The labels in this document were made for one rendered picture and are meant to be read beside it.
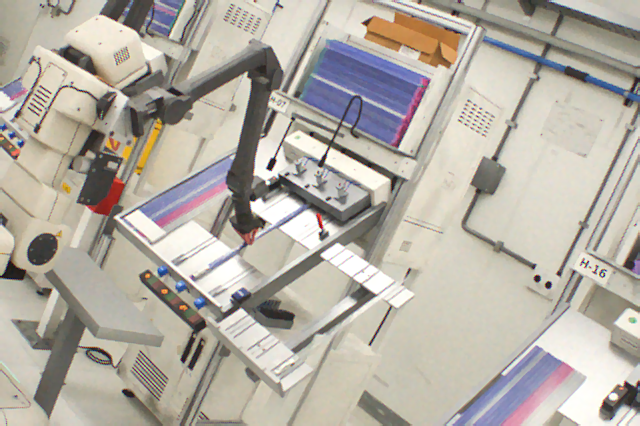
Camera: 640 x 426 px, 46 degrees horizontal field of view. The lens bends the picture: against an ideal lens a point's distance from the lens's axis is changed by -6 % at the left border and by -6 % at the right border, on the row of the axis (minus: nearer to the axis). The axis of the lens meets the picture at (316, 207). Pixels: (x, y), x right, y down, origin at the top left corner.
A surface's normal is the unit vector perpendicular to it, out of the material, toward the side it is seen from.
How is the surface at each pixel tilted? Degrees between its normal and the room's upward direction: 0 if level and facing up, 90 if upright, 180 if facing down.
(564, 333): 44
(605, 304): 90
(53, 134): 90
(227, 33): 90
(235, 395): 90
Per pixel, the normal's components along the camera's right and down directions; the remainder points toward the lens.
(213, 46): 0.66, 0.40
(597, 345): -0.12, -0.77
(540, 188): -0.62, -0.19
